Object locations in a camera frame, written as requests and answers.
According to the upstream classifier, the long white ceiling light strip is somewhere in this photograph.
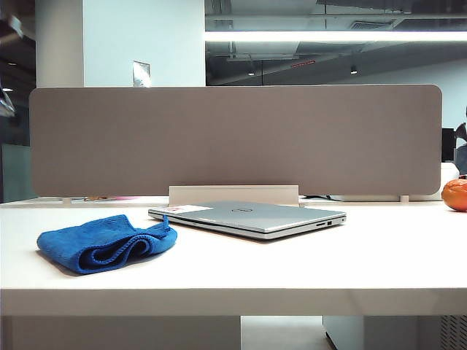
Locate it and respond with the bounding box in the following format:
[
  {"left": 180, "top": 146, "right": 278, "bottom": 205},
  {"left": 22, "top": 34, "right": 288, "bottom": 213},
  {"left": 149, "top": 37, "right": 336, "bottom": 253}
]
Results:
[{"left": 204, "top": 30, "right": 467, "bottom": 43}]

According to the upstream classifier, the person in dark clothes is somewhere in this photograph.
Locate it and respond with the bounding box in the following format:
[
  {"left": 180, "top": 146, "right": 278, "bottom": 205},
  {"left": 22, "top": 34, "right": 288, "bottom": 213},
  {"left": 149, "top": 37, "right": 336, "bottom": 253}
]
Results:
[{"left": 454, "top": 109, "right": 467, "bottom": 165}]

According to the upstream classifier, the silver closed laptop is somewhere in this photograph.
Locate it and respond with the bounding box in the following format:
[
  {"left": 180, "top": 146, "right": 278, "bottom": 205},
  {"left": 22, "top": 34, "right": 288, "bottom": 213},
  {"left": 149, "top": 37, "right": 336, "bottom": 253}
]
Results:
[{"left": 147, "top": 200, "right": 347, "bottom": 241}]

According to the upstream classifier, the beige cable tray flap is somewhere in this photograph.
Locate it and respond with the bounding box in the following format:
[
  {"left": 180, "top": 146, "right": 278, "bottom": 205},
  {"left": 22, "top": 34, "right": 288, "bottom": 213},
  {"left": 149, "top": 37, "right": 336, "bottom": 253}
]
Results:
[{"left": 169, "top": 184, "right": 301, "bottom": 206}]

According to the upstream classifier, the orange round fruit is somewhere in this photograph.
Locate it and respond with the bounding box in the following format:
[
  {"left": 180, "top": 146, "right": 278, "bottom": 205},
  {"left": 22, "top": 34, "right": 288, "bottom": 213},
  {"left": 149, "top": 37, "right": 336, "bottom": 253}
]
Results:
[{"left": 441, "top": 174, "right": 467, "bottom": 212}]

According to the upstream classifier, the paper notice on pillar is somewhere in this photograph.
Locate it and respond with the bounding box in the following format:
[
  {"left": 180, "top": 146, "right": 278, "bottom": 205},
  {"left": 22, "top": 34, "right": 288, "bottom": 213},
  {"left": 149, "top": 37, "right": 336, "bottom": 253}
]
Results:
[{"left": 132, "top": 60, "right": 152, "bottom": 88}]

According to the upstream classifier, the white rounded plastic object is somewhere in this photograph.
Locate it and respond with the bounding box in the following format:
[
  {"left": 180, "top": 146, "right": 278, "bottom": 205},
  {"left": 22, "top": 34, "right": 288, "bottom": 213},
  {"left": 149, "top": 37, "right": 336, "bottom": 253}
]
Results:
[{"left": 441, "top": 163, "right": 462, "bottom": 180}]

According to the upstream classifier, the blue microfiber rag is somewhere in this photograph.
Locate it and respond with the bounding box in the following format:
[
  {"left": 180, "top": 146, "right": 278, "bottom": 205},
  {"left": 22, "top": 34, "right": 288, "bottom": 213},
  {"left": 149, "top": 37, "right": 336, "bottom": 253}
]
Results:
[{"left": 36, "top": 214, "right": 179, "bottom": 276}]

